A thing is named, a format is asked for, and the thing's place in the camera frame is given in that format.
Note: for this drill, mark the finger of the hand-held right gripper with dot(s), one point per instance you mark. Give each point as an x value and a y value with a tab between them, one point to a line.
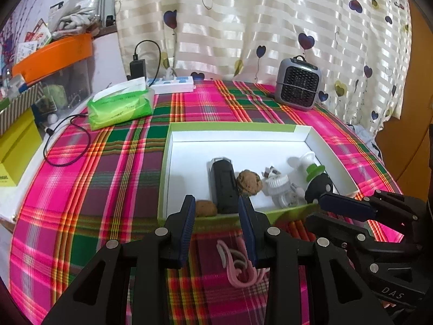
338	225
345	206

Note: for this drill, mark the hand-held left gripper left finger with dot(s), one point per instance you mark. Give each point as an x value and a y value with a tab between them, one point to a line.
187	233

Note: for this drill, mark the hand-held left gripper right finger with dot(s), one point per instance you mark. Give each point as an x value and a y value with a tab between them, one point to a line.
247	233

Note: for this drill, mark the brown walnut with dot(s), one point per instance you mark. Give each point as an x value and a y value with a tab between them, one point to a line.
206	208
249	182

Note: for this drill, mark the black white-dotted round toy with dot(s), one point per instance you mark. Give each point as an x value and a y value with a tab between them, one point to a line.
319	186

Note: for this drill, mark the black rectangular lighter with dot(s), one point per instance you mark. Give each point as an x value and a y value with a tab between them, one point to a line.
222	186

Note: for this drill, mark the green and white cardboard box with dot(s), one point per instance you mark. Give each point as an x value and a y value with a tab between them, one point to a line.
236	142

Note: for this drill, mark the green and white suction holder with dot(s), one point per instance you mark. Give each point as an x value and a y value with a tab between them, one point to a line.
309	169

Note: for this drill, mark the blue-grey cloth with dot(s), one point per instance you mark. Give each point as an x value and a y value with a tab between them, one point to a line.
365	135

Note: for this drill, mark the wooden cabinet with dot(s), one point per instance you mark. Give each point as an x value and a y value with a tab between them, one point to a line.
412	125

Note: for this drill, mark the pink plaid tablecloth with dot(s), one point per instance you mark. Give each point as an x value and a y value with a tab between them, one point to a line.
84	210

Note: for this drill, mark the grey mini heater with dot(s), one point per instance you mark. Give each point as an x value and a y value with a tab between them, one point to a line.
297	84

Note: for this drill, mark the green tissue pack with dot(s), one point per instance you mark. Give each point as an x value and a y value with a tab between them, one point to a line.
118	108

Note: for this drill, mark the white power strip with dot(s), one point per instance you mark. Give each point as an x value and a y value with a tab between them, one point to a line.
172	86

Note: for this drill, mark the yellow box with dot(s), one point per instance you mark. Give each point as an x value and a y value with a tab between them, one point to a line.
17	149

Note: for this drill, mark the cream heart-print curtain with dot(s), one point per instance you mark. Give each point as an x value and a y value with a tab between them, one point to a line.
253	23

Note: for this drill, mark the striped cardboard box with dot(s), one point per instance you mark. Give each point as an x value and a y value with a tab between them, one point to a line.
17	111

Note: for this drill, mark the clear bin with orange lid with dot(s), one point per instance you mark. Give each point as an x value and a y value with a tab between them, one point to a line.
57	57

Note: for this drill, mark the white plastic bags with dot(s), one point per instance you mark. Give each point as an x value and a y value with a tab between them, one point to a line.
76	17

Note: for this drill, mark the colourful packets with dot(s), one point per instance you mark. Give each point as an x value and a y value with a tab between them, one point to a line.
27	44

